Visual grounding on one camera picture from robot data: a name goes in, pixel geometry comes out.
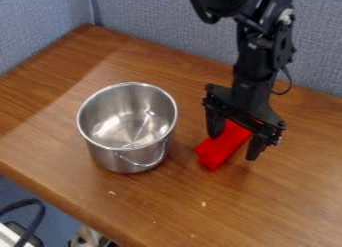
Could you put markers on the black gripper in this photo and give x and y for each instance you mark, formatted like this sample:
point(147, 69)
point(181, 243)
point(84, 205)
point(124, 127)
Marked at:
point(244, 105)

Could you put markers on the grey case under table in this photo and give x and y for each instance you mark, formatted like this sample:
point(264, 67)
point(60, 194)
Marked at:
point(10, 233)

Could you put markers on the red block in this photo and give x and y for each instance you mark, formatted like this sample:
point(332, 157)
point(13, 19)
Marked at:
point(213, 151)

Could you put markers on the white black object under table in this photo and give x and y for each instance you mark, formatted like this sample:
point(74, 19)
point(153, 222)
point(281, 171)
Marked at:
point(89, 238)

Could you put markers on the metal pot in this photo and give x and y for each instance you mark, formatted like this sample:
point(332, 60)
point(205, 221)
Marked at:
point(125, 121)

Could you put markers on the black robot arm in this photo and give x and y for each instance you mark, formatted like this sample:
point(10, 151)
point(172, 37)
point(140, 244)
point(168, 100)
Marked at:
point(264, 23)

